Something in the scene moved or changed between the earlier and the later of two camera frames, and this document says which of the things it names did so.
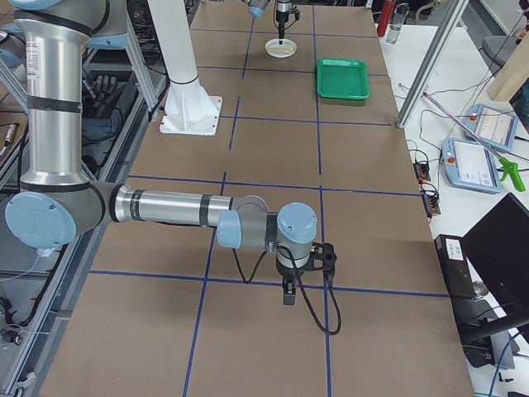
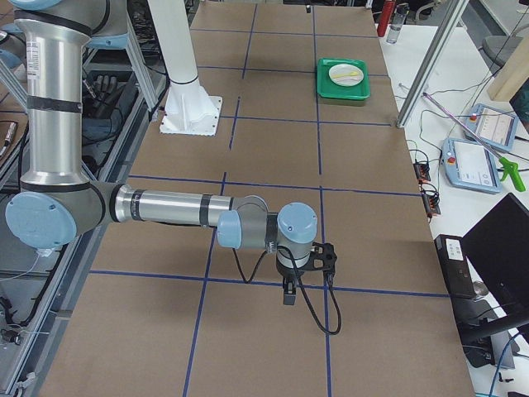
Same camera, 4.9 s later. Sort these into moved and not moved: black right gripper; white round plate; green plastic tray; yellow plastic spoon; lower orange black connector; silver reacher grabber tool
Moved: white round plate; yellow plastic spoon
Not moved: black right gripper; silver reacher grabber tool; lower orange black connector; green plastic tray
